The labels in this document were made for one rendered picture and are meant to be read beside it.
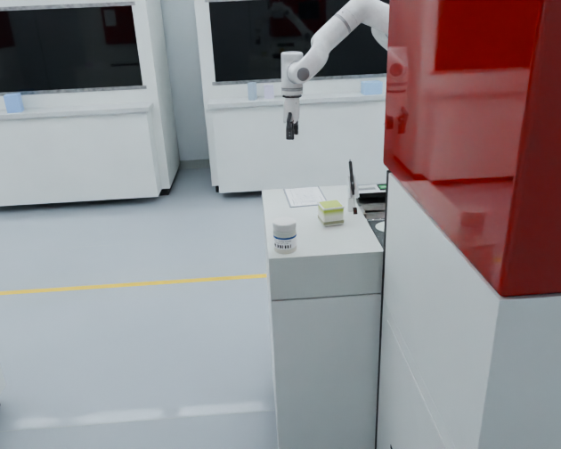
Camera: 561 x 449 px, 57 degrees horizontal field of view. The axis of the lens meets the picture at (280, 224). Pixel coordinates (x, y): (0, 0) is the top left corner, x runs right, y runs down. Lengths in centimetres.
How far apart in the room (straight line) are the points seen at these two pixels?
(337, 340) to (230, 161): 319
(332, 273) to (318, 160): 322
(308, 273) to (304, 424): 59
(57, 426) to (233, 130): 291
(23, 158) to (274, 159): 220
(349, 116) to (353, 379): 321
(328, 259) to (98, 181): 360
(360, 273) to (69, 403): 162
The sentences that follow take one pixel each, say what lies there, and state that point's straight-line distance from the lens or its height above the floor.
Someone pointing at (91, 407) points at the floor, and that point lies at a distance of 265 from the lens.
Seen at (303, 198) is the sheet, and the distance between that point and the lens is 200.
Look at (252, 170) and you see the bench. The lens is 473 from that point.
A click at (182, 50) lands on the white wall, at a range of 569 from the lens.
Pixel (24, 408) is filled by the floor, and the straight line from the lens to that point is 278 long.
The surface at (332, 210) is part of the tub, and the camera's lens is 173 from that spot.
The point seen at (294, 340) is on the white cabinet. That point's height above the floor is 66.
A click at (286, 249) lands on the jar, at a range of 155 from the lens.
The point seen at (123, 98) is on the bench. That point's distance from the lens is 492.
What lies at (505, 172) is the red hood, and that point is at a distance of 84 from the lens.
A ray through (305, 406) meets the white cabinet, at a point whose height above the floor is 39.
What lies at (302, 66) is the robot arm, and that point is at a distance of 195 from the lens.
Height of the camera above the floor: 166
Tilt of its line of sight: 23 degrees down
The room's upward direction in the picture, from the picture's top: 2 degrees counter-clockwise
